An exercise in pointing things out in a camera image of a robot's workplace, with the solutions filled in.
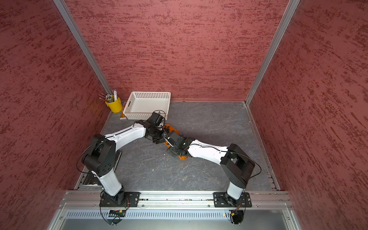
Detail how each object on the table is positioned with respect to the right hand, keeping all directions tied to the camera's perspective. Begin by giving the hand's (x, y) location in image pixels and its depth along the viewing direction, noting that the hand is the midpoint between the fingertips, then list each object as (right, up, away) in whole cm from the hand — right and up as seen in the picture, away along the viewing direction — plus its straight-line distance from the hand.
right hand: (178, 145), depth 88 cm
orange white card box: (-45, +18, +21) cm, 53 cm away
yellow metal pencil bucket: (-51, +26, +21) cm, 61 cm away
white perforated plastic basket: (-34, +27, +31) cm, 54 cm away
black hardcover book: (-51, -18, -9) cm, 55 cm away
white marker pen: (-48, +36, +15) cm, 62 cm away
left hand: (-6, +2, +2) cm, 7 cm away
